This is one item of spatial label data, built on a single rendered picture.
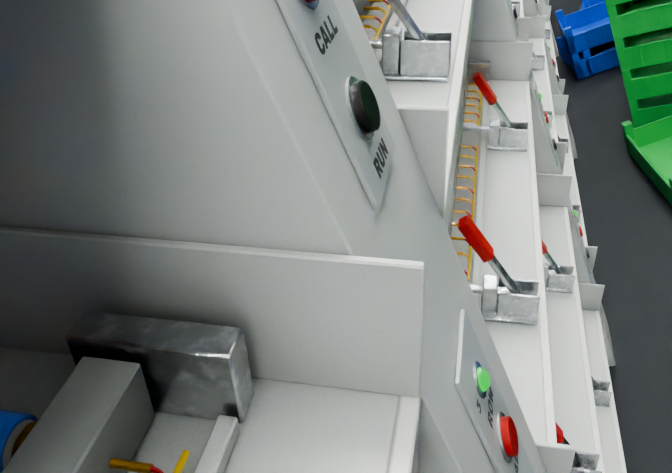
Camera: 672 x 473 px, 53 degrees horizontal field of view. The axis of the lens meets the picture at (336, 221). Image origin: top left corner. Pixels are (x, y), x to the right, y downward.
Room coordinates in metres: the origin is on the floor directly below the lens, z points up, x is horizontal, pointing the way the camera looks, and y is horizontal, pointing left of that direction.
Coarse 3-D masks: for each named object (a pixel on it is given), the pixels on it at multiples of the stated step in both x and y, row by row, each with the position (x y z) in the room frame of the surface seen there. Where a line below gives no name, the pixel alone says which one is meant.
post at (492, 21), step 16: (480, 0) 0.80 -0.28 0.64; (496, 0) 0.79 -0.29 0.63; (480, 16) 0.80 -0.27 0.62; (496, 16) 0.80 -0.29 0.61; (480, 32) 0.81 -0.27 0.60; (496, 32) 0.80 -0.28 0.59; (512, 32) 0.79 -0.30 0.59; (544, 128) 0.80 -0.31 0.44; (544, 144) 0.79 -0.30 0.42; (544, 160) 0.79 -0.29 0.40; (576, 240) 0.79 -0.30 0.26; (576, 256) 0.79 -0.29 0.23; (592, 272) 0.87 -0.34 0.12; (608, 336) 0.81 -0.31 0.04; (608, 352) 0.79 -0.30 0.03
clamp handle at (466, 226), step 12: (468, 216) 0.40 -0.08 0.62; (468, 228) 0.39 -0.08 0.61; (468, 240) 0.39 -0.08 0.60; (480, 240) 0.39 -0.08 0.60; (480, 252) 0.39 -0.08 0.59; (492, 252) 0.39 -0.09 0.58; (492, 264) 0.39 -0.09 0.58; (504, 276) 0.39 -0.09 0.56; (504, 288) 0.40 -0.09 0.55; (516, 288) 0.39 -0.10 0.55
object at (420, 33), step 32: (384, 0) 0.51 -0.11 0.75; (416, 0) 0.54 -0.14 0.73; (448, 0) 0.53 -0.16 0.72; (384, 32) 0.40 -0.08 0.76; (416, 32) 0.39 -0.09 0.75; (448, 32) 0.39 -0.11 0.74; (384, 64) 0.40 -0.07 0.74; (416, 64) 0.39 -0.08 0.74; (448, 64) 0.38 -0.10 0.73; (416, 96) 0.36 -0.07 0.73; (448, 96) 0.36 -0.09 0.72; (416, 128) 0.24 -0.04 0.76; (448, 128) 0.32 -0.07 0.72; (448, 160) 0.29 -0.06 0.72; (448, 192) 0.28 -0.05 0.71; (448, 224) 0.30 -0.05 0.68
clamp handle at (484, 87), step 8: (480, 72) 0.64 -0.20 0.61; (480, 80) 0.63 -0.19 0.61; (480, 88) 0.63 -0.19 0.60; (488, 88) 0.63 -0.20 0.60; (488, 96) 0.63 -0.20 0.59; (496, 96) 0.64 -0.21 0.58; (496, 104) 0.63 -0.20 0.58; (504, 112) 0.64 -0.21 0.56; (504, 120) 0.63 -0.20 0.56; (512, 128) 0.63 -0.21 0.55
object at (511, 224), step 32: (480, 64) 0.79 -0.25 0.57; (512, 64) 0.79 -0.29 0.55; (512, 96) 0.75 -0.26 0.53; (512, 160) 0.60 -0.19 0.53; (512, 192) 0.55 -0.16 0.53; (512, 224) 0.50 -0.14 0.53; (512, 256) 0.46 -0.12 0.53; (544, 288) 0.41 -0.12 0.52; (544, 320) 0.38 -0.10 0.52; (512, 352) 0.36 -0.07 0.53; (544, 352) 0.35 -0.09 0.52; (512, 384) 0.33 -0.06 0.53; (544, 384) 0.32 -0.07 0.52; (544, 416) 0.30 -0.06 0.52; (544, 448) 0.24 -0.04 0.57
